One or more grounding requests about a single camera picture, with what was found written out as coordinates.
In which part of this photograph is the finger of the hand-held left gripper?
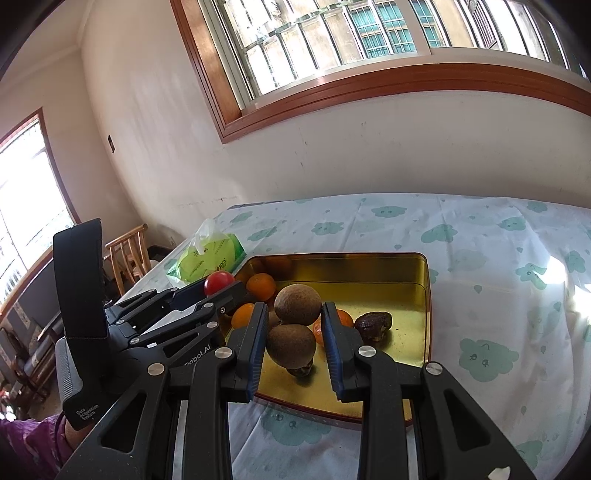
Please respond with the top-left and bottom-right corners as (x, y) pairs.
(104, 282), (207, 320)
(112, 281), (247, 352)

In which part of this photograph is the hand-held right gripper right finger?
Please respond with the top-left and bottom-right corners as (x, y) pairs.
(321, 302), (536, 480)

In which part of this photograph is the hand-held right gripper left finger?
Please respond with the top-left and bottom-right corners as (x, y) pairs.
(55, 302), (270, 480)

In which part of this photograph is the red tomato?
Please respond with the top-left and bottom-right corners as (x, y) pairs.
(205, 271), (234, 296)

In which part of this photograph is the orange mandarin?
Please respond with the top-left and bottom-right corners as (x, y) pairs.
(313, 309), (354, 347)
(231, 302), (256, 329)
(246, 273), (277, 301)

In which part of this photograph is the red and gold tin box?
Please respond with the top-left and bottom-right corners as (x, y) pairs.
(221, 252), (439, 425)

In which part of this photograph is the person's left forearm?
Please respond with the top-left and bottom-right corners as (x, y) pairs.
(0, 412), (79, 480)

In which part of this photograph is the green tissue pack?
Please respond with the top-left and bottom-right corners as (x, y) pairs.
(165, 219), (246, 285)

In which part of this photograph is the dark grey panel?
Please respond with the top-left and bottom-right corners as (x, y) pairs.
(0, 261), (63, 333)

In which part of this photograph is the wooden chair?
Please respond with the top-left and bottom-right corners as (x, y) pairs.
(105, 224), (149, 296)

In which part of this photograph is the small side window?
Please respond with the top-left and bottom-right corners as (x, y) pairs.
(0, 107), (81, 319)

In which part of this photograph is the dark wooden armchair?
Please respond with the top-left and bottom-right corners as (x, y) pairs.
(0, 318), (61, 407)

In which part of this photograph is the large barred window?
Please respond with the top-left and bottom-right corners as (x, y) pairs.
(170, 0), (591, 144)

